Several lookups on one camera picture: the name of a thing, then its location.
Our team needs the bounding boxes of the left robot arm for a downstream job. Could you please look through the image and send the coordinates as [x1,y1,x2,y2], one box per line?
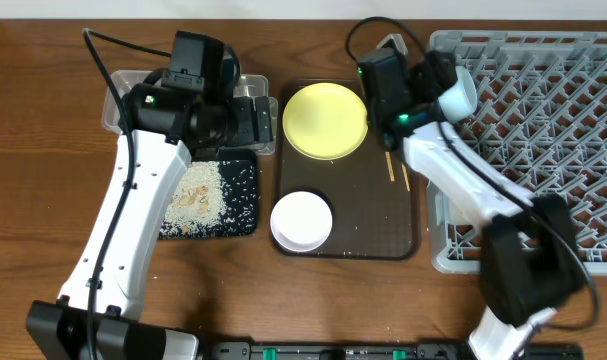
[26,31,275,359]

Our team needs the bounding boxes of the spilled rice pile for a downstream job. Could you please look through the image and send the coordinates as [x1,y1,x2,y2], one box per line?
[158,159,258,237]

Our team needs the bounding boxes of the clear plastic bin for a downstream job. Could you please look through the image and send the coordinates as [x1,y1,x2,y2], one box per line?
[101,70,279,156]

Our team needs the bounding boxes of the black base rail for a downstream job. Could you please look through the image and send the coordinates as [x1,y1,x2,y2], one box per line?
[210,340,584,360]

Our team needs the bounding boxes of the yellow plastic plate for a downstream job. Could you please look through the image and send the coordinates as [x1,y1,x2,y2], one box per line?
[282,82,368,160]

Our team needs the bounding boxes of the black plastic tray bin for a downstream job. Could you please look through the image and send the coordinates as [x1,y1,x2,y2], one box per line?
[157,148,259,240]

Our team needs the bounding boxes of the wooden chopstick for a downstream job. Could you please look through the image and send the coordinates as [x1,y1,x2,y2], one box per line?
[401,163,411,192]
[385,152,395,182]

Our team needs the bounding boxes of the dark brown serving tray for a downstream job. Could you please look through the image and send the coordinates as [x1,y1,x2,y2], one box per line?
[272,79,421,260]

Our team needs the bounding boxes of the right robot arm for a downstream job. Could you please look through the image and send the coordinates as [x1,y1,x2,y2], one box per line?
[356,34,591,359]

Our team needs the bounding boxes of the grey plastic dishwasher rack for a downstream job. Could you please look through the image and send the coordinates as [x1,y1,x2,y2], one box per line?
[430,30,607,276]

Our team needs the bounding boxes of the white bowl with crumbs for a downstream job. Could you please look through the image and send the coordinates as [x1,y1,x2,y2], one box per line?
[270,191,333,253]

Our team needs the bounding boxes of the brown nut shells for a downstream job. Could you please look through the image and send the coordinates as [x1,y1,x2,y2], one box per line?
[177,185,209,215]

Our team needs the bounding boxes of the white paper cup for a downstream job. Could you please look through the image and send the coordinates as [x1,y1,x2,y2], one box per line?
[438,66,478,124]

